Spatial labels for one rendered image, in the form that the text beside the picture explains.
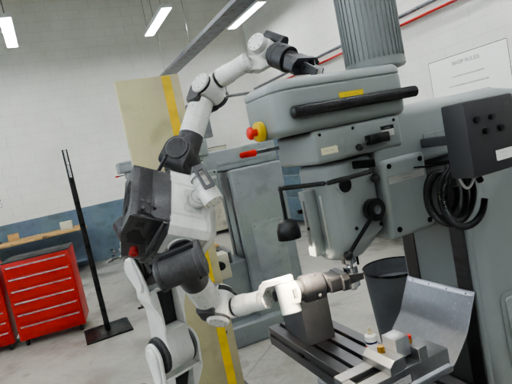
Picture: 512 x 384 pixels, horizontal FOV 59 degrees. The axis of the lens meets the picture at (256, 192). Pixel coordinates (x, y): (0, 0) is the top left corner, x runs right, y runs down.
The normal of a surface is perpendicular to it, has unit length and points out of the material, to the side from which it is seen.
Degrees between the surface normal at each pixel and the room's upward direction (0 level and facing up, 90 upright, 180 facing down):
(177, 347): 81
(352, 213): 90
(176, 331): 95
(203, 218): 58
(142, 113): 90
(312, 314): 90
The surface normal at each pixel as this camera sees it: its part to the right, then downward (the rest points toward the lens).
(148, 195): 0.47, -0.58
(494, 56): -0.89, 0.22
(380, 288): -0.69, 0.27
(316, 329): 0.34, 0.03
